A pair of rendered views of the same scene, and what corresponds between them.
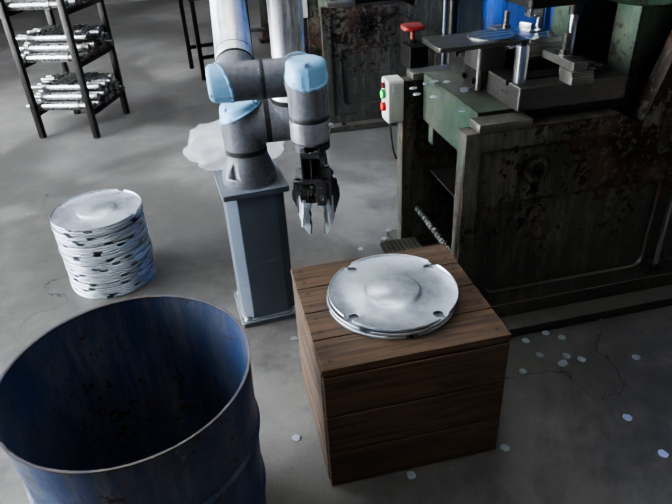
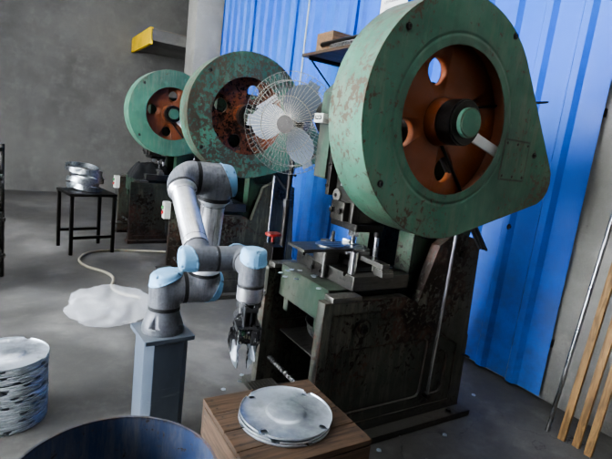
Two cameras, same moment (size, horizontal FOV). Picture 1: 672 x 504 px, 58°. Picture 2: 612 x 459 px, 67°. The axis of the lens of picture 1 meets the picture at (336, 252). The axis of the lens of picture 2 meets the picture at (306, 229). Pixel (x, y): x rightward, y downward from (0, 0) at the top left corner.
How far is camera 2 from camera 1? 0.38 m
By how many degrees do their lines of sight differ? 29
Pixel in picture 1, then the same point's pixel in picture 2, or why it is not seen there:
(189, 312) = (147, 430)
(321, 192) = (254, 336)
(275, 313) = not seen: hidden behind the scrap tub
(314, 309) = (230, 428)
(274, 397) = not seen: outside the picture
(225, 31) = (192, 226)
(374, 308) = (277, 424)
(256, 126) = (178, 290)
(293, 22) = (218, 224)
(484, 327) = (353, 435)
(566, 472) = not seen: outside the picture
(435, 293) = (315, 413)
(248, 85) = (209, 261)
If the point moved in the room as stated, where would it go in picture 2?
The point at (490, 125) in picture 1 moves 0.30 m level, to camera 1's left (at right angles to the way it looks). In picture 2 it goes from (339, 299) to (262, 299)
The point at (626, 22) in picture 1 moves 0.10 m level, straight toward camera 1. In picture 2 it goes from (404, 245) to (407, 249)
